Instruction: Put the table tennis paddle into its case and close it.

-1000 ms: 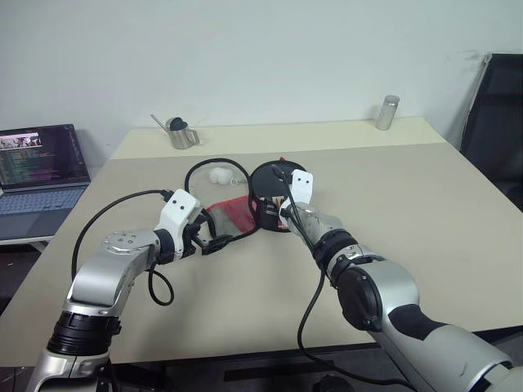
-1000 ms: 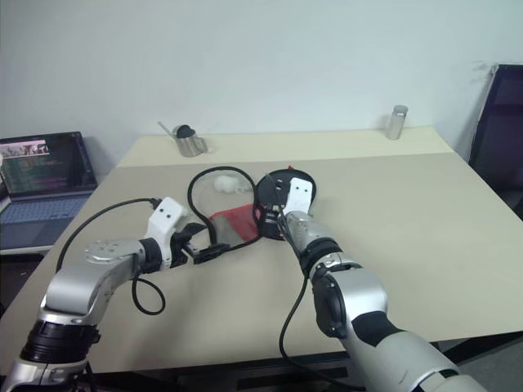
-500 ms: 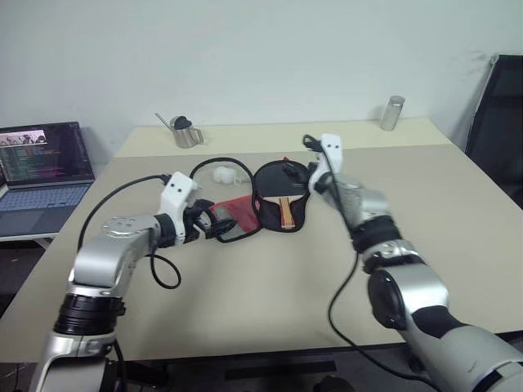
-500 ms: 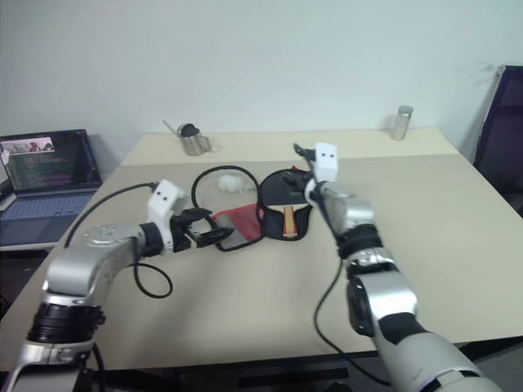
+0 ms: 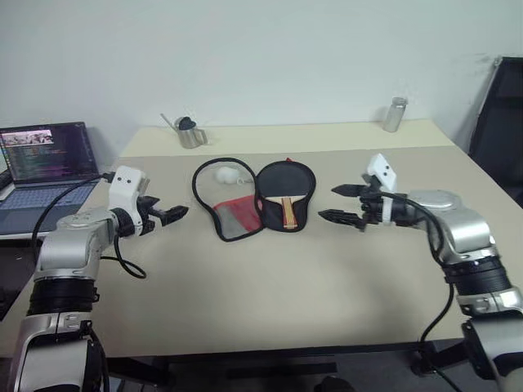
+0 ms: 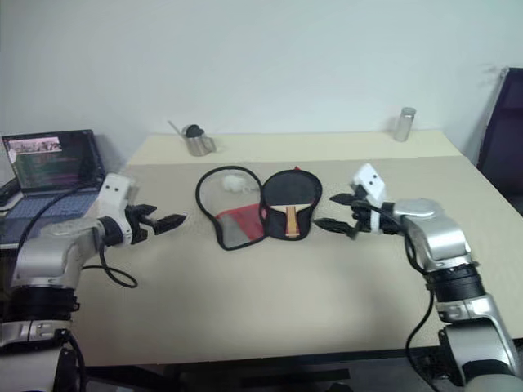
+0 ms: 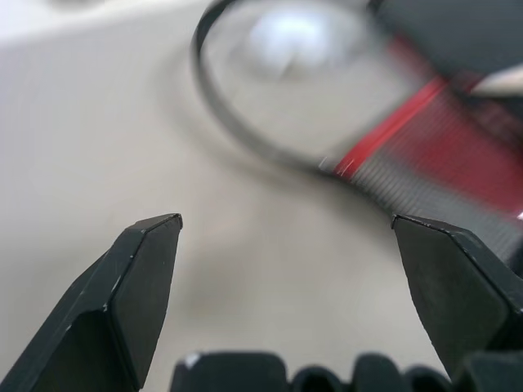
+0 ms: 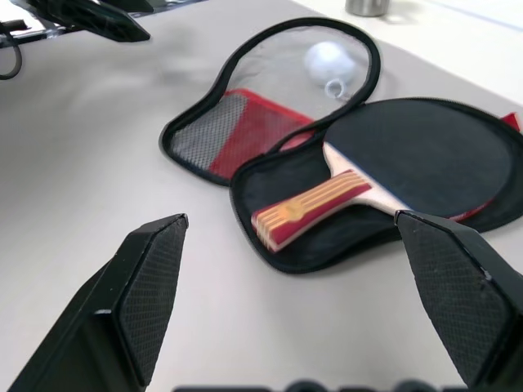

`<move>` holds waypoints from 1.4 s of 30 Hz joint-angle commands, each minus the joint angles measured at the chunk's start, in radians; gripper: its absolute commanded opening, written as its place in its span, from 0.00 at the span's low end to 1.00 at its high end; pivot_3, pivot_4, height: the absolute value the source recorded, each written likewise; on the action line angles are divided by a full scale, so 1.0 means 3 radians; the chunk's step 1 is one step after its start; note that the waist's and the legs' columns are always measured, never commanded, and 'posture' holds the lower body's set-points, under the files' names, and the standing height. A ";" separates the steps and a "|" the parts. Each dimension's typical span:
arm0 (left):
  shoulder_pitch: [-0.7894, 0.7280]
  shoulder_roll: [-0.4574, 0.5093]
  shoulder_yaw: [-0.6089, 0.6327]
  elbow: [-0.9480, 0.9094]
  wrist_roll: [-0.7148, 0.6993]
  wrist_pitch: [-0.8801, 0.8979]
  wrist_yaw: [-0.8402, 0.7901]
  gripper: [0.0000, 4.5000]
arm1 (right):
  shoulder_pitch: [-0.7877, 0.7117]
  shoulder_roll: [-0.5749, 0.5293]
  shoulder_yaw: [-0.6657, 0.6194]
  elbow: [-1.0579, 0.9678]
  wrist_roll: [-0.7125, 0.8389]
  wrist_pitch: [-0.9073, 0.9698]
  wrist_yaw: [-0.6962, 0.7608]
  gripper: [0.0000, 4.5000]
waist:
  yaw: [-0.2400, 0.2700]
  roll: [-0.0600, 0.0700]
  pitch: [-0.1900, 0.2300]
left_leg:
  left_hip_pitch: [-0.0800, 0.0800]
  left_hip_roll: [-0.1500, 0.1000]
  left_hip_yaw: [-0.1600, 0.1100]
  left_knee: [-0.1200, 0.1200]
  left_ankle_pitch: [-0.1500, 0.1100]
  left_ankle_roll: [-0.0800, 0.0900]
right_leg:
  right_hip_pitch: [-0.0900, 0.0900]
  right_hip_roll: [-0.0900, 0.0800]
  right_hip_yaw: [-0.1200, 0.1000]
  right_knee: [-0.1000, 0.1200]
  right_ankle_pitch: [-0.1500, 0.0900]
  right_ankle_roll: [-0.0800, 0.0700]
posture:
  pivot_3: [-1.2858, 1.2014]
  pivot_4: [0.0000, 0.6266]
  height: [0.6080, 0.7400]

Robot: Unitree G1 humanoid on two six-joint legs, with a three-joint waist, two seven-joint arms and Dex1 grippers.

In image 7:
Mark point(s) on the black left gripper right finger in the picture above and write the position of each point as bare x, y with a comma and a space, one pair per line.
457, 294

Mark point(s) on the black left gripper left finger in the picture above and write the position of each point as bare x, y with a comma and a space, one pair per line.
122, 294

